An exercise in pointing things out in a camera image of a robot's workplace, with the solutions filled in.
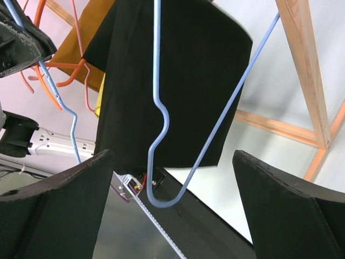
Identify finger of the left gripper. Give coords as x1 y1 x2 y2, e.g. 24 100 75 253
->
1 16 57 78

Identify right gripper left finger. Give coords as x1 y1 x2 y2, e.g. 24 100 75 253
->
1 150 114 258

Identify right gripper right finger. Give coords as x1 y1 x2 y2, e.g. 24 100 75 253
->
232 150 344 258

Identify light blue wire hanger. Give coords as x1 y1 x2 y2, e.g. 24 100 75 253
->
146 1 280 208

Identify black trousers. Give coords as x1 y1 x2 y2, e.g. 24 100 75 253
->
84 1 252 170

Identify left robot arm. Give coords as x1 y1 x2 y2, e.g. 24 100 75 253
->
1 13 95 161

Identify brown trousers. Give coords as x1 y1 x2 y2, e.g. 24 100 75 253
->
51 0 116 93

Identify orange plastic hanger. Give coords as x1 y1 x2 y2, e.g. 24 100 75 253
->
33 0 87 111

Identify yellow trousers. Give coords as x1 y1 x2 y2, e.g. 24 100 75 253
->
94 73 106 118

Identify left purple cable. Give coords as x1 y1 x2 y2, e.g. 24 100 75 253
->
109 183 130 203

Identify pink wire hanger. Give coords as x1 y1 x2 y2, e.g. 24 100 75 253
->
20 0 98 113

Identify white cable duct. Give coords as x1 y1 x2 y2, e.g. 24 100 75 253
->
113 172 186 259

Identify wooden clothes rack frame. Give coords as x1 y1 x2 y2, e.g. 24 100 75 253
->
45 0 345 182

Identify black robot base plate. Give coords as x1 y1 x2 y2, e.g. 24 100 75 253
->
114 166 257 259

